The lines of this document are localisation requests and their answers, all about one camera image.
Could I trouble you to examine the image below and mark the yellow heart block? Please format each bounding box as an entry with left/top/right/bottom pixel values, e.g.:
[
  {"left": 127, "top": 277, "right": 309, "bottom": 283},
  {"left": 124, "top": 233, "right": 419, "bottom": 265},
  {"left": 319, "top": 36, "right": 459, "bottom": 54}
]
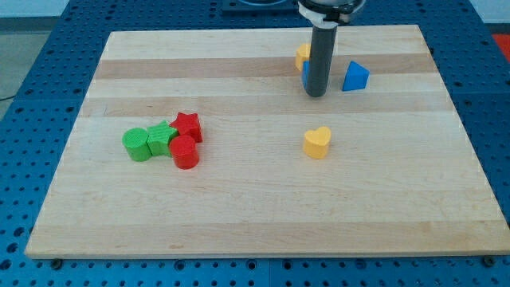
[{"left": 303, "top": 126, "right": 332, "bottom": 159}]

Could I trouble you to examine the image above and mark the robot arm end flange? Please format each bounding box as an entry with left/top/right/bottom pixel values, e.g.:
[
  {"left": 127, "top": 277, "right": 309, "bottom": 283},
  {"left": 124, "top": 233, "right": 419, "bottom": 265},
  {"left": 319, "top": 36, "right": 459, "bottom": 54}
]
[{"left": 298, "top": 0, "right": 367, "bottom": 29}]

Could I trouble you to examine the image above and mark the wooden board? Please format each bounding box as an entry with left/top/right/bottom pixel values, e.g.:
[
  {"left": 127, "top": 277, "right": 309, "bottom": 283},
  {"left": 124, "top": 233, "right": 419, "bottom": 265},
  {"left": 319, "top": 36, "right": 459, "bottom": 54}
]
[{"left": 25, "top": 25, "right": 509, "bottom": 259}]

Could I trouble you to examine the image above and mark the red star block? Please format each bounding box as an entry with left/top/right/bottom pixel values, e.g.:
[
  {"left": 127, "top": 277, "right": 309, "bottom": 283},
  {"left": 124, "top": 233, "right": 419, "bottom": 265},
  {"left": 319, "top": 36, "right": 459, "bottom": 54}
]
[{"left": 169, "top": 112, "right": 203, "bottom": 143}]

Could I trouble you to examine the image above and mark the red cylinder block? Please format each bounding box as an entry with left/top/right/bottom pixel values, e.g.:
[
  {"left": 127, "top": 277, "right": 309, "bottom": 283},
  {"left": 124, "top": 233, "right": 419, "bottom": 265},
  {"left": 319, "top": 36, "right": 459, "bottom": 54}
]
[{"left": 169, "top": 135, "right": 199, "bottom": 170}]

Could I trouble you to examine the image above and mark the blue block behind rod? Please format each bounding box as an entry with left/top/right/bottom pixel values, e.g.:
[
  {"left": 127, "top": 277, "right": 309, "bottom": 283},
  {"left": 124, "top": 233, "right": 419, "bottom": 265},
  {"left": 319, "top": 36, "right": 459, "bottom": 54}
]
[{"left": 301, "top": 61, "right": 309, "bottom": 89}]

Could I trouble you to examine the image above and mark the green star block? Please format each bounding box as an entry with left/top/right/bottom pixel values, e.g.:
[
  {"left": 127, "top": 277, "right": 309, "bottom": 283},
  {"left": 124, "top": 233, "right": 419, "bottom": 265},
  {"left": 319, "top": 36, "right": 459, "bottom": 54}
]
[{"left": 147, "top": 120, "right": 179, "bottom": 156}]

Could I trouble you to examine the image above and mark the yellow block behind rod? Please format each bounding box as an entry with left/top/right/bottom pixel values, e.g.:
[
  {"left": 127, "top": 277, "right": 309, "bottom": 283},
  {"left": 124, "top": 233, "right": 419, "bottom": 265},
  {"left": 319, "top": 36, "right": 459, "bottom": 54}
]
[{"left": 295, "top": 43, "right": 311, "bottom": 72}]

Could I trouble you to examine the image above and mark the green cylinder block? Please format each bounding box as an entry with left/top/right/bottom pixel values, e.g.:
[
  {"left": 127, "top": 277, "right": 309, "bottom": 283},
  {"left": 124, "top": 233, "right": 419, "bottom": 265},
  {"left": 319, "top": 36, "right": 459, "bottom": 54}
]
[{"left": 122, "top": 128, "right": 152, "bottom": 162}]

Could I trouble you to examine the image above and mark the blue triangular block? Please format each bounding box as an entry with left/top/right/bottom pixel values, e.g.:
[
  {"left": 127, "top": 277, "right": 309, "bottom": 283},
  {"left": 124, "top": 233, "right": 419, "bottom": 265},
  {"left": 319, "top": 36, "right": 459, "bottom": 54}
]
[{"left": 342, "top": 61, "right": 370, "bottom": 92}]

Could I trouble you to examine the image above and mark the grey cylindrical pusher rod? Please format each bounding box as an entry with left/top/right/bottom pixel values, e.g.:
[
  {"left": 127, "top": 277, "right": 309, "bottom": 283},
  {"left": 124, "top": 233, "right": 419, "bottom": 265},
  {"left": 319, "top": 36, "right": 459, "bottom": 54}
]
[{"left": 305, "top": 26, "right": 337, "bottom": 97}]

